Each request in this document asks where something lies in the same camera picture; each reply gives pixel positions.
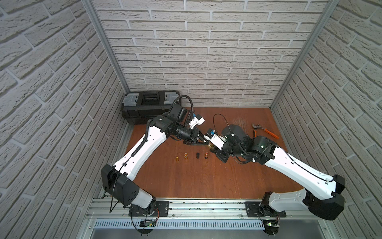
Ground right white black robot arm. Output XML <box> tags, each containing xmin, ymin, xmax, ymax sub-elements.
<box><xmin>204</xmin><ymin>124</ymin><xmax>346</xmax><ymax>221</ymax></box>

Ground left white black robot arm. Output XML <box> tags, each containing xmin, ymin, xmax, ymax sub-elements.
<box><xmin>100</xmin><ymin>95</ymin><xmax>208</xmax><ymax>216</ymax></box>

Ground black grey toolbox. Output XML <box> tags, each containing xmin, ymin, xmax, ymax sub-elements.
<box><xmin>121</xmin><ymin>91</ymin><xmax>180</xmax><ymax>125</ymax></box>

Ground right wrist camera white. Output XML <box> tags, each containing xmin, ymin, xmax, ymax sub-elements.
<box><xmin>204</xmin><ymin>129</ymin><xmax>227</xmax><ymax>149</ymax></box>

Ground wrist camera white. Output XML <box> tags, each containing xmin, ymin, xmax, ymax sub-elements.
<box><xmin>189</xmin><ymin>115</ymin><xmax>205</xmax><ymax>129</ymax></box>
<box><xmin>204</xmin><ymin>129</ymin><xmax>227</xmax><ymax>149</ymax></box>

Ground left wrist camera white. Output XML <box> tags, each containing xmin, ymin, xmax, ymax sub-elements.
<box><xmin>189</xmin><ymin>115</ymin><xmax>205</xmax><ymax>129</ymax></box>

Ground orange handled pliers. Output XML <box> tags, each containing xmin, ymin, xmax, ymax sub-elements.
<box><xmin>252</xmin><ymin>123</ymin><xmax>280</xmax><ymax>139</ymax></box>

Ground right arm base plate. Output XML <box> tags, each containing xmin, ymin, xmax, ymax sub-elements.
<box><xmin>244</xmin><ymin>201</ymin><xmax>287</xmax><ymax>218</ymax></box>

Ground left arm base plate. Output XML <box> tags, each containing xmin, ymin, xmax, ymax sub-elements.
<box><xmin>128</xmin><ymin>201</ymin><xmax>169</xmax><ymax>217</ymax></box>

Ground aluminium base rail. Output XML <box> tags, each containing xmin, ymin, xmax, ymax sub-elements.
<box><xmin>86</xmin><ymin>198</ymin><xmax>332</xmax><ymax>221</ymax></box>

